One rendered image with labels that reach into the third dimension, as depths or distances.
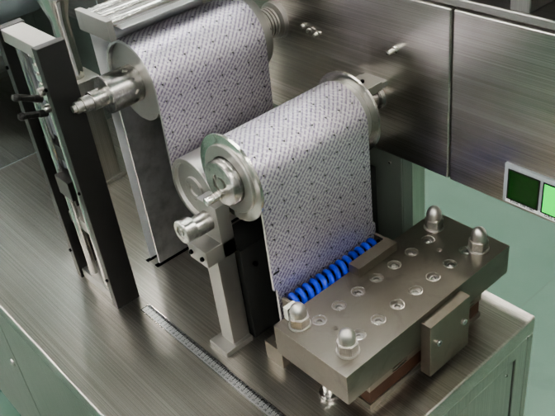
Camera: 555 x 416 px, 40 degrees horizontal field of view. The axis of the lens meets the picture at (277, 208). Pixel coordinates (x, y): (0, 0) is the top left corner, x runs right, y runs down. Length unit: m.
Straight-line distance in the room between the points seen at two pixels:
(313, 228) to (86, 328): 0.50
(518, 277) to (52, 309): 1.80
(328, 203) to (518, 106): 0.33
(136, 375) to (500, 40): 0.81
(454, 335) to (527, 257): 1.70
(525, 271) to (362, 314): 1.73
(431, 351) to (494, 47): 0.48
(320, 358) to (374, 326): 0.10
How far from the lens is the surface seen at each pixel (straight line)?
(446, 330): 1.25
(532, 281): 2.86
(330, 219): 1.26
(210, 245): 1.22
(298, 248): 1.23
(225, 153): 1.13
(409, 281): 1.27
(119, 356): 1.42
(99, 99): 1.27
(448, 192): 3.28
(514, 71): 1.14
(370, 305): 1.23
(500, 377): 1.43
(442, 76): 1.23
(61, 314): 1.55
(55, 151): 1.42
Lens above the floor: 1.87
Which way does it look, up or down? 35 degrees down
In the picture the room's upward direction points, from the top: 8 degrees counter-clockwise
